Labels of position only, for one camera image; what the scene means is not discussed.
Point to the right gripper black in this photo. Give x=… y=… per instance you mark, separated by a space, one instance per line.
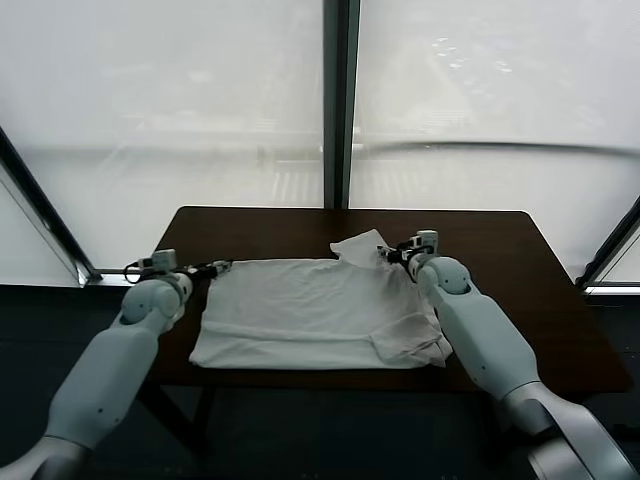
x=406 y=256

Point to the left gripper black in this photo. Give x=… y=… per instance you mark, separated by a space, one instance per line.
x=196 y=272

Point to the white t-shirt with red print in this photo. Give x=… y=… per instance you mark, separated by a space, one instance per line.
x=310 y=310

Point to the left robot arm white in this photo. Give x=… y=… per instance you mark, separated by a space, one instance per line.
x=100 y=380

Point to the grey handrail behind glass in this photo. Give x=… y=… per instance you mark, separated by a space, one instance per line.
x=500 y=146

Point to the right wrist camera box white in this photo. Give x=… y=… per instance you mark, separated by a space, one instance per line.
x=425 y=241

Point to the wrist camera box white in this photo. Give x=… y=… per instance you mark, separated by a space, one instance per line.
x=425 y=241
x=161 y=260

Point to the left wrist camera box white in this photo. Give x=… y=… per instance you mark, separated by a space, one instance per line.
x=161 y=260

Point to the dark vertical window post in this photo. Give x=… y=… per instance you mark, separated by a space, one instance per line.
x=341 y=100

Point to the slanted dark window frame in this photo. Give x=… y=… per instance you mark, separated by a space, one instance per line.
x=607 y=245

